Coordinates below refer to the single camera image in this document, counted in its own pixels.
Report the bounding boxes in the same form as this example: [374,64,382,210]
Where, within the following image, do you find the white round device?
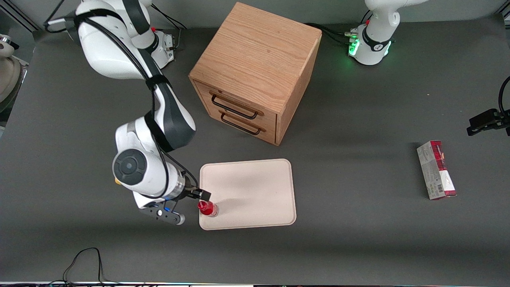
[0,35,20,57]

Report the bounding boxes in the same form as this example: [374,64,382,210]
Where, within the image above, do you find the beige rectangular tray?
[199,159,297,231]

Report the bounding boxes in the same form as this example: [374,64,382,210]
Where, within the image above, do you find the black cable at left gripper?
[498,75,510,117]

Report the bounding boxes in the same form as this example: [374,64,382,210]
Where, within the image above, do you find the black left arm base cable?
[319,29,353,45]
[305,22,352,37]

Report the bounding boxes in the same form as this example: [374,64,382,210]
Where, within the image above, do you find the wooden drawer, longer handle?
[197,83,278,129]

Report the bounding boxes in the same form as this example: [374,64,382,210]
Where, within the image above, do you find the wooden drawer cabinet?
[188,2,322,146]

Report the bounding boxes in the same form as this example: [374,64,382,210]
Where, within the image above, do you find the beige round object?
[0,56,22,105]

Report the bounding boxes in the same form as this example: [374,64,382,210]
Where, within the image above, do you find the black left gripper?
[467,108,510,137]

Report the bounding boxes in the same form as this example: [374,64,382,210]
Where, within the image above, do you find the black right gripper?
[175,186,212,202]

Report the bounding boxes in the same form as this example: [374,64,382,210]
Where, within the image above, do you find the short black drawer handle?
[220,111,267,136]

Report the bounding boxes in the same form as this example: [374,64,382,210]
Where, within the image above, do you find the thin black looped cable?
[47,247,120,286]

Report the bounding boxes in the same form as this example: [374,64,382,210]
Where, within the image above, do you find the black arm base cable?
[319,29,353,45]
[151,4,188,50]
[305,22,352,37]

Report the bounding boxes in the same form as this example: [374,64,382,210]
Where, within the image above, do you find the long black drawer handle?
[210,92,265,120]

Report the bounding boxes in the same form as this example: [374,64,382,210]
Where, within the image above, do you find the red coke bottle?
[198,201,219,218]

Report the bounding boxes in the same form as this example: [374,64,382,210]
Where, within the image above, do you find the wooden drawer, shorter handle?
[204,104,278,145]

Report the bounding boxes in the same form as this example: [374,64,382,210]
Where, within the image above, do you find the red and white carton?
[416,140,457,200]

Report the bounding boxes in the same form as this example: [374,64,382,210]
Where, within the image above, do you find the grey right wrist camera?
[139,201,186,226]

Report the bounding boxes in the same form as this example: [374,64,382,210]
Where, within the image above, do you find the black right arm base cable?
[151,4,188,50]

